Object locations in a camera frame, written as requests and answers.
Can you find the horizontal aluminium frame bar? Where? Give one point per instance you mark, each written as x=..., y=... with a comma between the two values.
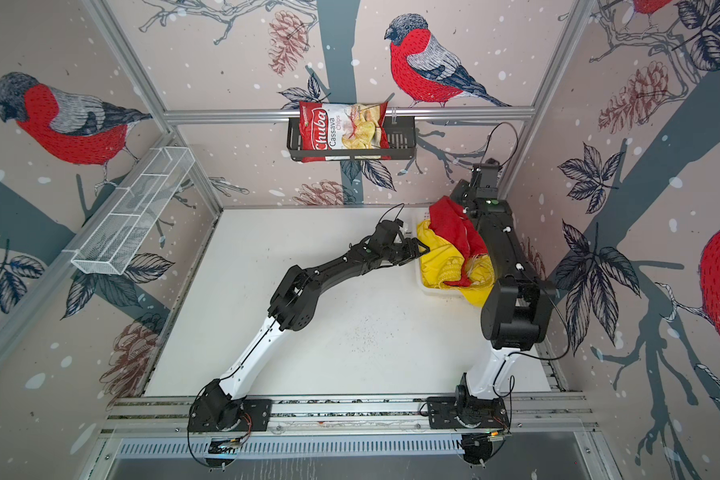
x=249, y=116

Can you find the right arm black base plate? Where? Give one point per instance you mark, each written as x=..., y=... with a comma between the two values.
x=449, y=413

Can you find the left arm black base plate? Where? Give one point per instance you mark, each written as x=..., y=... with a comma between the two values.
x=258, y=414

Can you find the yellow shorts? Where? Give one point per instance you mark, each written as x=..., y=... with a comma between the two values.
x=479, y=295

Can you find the white mesh wall shelf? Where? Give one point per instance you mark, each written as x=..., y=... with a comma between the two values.
x=117, y=238

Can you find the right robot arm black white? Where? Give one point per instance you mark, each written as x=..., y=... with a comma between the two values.
x=516, y=314

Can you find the red shorts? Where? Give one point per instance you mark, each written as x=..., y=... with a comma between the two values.
x=449, y=221

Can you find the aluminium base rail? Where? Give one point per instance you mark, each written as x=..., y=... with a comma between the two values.
x=293, y=415

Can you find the white plastic basket tray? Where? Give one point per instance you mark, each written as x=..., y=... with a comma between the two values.
x=444, y=270

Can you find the red cassava chips bag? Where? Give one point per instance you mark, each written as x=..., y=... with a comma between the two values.
x=327, y=127

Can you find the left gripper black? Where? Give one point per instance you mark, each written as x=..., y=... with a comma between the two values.
x=413, y=252

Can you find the black wire wall basket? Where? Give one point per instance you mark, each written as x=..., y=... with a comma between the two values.
x=401, y=136

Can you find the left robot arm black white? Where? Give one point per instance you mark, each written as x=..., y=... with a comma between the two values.
x=292, y=307

